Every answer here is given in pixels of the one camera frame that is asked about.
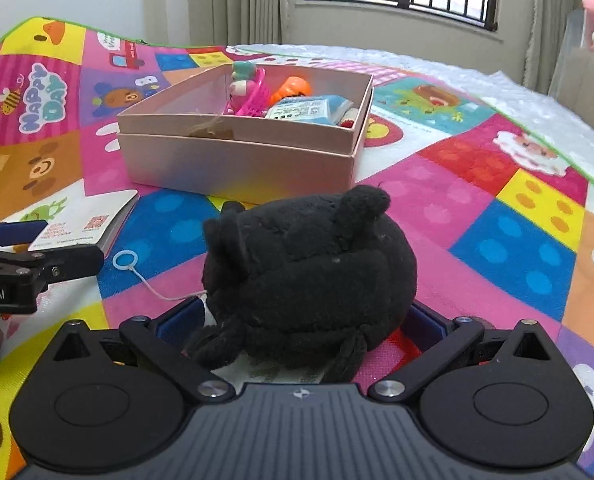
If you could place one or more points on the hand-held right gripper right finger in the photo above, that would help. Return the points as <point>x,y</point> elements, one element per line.
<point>429,327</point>

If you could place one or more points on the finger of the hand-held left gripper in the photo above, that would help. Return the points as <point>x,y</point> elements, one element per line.
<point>19,232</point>
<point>72,262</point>

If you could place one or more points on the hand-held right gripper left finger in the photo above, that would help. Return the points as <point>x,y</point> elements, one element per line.
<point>174,322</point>

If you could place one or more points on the white booklet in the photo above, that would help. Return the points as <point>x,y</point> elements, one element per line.
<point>92,215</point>

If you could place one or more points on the black plush toy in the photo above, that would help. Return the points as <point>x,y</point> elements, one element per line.
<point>302,275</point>

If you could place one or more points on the pink cardboard box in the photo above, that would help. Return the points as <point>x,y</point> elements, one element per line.
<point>237,165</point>

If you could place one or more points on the small red packet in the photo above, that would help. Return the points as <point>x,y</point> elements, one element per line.
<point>348,121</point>

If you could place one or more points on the pink toy net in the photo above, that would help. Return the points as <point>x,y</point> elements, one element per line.
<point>254,102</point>

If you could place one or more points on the green toy figure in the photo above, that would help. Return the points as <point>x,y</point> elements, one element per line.
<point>242,85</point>

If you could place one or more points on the blue tissue packet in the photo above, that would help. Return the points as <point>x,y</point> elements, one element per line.
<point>302,109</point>

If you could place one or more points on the orange toy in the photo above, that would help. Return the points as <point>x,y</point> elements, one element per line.
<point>289,89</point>

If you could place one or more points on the colourful printed play mat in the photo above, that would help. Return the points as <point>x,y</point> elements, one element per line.
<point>502,240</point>

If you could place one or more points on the brown twine bow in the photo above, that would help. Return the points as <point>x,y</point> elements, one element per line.
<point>212,131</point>

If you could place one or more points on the white quilted bedspread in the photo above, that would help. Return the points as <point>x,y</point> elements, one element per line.
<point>527,105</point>

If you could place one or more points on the beige padded headboard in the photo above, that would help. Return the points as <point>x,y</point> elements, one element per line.
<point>592,90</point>

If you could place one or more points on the beige curtain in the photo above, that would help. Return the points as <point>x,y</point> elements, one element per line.
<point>237,0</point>
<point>552,20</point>

